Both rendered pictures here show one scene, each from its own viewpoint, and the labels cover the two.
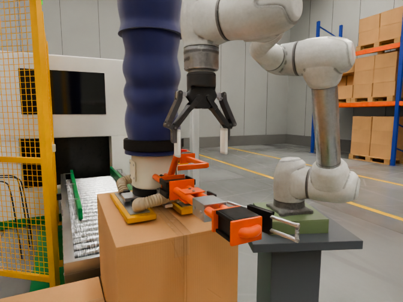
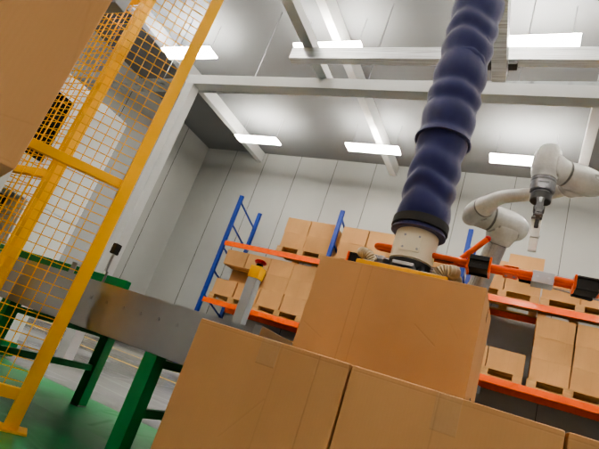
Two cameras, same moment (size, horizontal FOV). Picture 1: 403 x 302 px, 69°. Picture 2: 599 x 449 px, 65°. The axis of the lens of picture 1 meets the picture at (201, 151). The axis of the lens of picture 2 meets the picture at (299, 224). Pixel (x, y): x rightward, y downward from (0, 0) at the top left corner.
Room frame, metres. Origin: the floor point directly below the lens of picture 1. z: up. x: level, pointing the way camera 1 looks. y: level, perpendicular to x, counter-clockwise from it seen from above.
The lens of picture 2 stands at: (-0.01, 1.62, 0.47)
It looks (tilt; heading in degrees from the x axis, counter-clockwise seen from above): 18 degrees up; 323
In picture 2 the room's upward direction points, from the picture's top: 19 degrees clockwise
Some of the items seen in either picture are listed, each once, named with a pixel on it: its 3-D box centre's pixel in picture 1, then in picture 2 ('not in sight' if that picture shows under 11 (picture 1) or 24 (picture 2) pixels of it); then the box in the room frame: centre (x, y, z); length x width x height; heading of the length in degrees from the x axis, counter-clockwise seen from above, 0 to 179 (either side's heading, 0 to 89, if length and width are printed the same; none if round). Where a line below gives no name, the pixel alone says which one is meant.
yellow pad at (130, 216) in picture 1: (130, 201); (402, 269); (1.10, 0.27, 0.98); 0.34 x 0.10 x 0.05; 26
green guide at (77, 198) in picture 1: (70, 188); (4, 252); (2.72, 1.25, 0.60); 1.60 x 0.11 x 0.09; 26
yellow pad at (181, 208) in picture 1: (176, 195); not in sight; (1.18, 0.10, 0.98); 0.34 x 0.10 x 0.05; 26
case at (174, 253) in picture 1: (157, 254); (394, 337); (1.13, 0.18, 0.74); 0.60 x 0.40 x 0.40; 24
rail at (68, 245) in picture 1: (65, 210); (29, 282); (2.38, 1.15, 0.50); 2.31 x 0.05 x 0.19; 26
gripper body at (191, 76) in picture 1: (201, 90); (539, 204); (0.77, 0.00, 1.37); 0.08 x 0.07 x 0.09; 116
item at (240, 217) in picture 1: (235, 224); (586, 286); (0.60, -0.07, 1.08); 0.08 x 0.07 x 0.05; 26
